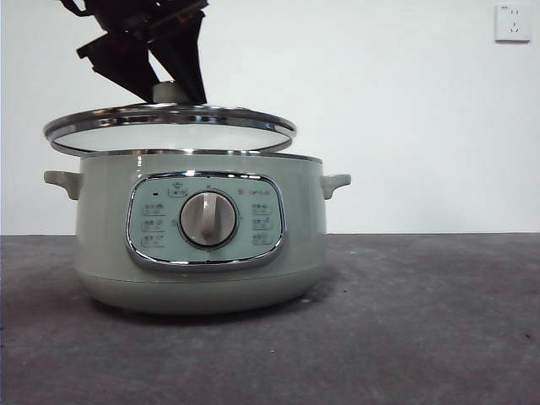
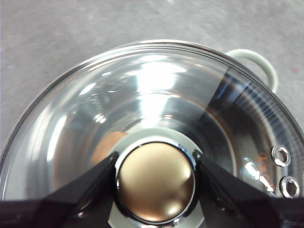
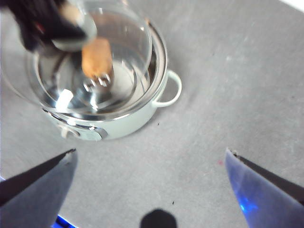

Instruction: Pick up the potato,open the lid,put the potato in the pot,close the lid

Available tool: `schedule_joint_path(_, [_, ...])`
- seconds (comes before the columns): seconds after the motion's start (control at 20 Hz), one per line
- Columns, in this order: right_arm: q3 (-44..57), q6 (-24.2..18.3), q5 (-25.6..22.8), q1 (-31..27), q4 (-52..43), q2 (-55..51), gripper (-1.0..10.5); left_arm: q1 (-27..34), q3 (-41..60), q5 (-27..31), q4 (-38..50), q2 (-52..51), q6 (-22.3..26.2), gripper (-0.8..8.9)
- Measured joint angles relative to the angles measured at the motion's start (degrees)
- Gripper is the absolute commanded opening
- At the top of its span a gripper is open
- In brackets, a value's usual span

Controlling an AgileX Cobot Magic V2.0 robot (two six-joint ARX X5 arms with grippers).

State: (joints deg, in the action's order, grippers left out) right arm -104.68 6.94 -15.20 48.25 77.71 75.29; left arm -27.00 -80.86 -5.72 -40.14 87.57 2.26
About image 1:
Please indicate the white wall socket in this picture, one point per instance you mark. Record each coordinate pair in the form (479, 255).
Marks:
(512, 24)

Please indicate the pale green electric cooking pot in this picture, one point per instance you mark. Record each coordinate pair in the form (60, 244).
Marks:
(105, 253)

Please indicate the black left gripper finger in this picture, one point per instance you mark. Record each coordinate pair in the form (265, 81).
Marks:
(185, 59)
(122, 63)

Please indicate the glass lid with green knob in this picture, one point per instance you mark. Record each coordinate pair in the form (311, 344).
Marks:
(169, 118)

